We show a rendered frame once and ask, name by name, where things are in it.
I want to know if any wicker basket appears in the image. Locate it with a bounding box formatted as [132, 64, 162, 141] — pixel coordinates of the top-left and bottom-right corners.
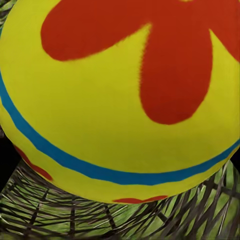
[0, 0, 240, 240]

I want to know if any easter egg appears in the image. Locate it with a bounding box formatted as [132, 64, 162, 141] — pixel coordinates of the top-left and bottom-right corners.
[0, 0, 240, 205]

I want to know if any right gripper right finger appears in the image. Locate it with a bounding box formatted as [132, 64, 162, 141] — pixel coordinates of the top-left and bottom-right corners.
[230, 147, 240, 173]

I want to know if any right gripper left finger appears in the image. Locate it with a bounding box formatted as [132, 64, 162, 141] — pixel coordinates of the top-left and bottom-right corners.
[0, 137, 22, 192]

